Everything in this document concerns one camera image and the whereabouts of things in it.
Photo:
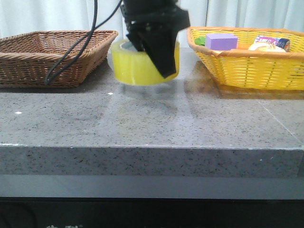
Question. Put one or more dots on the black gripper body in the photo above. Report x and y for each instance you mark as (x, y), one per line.
(154, 16)

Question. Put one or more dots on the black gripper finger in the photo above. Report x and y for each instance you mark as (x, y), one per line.
(135, 35)
(160, 47)

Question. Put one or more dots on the yellow packing tape roll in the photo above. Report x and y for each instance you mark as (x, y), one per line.
(132, 67)

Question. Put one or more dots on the green toy leaf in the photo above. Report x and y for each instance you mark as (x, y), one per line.
(200, 41)

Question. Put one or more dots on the purple foam block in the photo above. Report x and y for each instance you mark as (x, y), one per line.
(221, 41)

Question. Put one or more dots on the yellow wicker basket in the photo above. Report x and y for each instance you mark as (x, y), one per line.
(253, 69)

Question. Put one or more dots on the orange toy carrot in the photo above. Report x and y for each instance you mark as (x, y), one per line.
(243, 46)

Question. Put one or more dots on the cream bread roll toy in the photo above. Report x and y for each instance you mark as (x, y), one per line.
(266, 47)

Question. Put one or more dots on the brown wicker basket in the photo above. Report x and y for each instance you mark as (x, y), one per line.
(26, 59)

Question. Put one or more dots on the colourful snack packet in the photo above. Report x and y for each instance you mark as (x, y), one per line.
(282, 43)

